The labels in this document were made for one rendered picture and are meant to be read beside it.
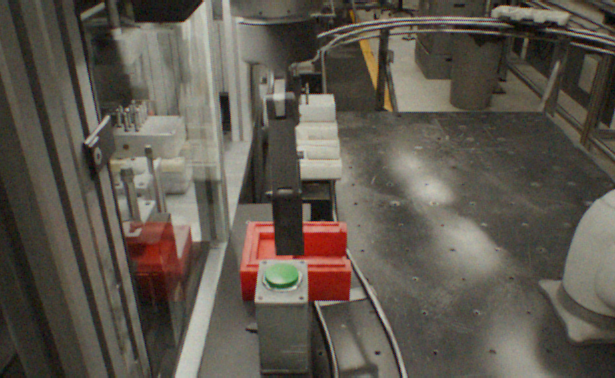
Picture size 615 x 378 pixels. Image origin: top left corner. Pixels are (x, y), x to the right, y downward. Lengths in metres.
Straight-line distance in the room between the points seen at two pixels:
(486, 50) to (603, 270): 3.06
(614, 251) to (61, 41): 0.93
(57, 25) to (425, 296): 0.97
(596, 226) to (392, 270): 0.43
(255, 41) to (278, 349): 0.36
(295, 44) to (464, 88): 3.64
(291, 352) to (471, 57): 3.51
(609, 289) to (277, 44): 0.79
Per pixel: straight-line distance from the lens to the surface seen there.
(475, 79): 4.08
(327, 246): 0.84
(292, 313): 0.62
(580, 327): 1.16
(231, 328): 0.75
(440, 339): 1.08
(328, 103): 1.44
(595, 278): 1.11
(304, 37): 0.50
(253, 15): 0.49
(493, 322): 1.14
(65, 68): 0.33
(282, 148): 0.48
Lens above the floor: 1.43
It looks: 29 degrees down
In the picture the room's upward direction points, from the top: straight up
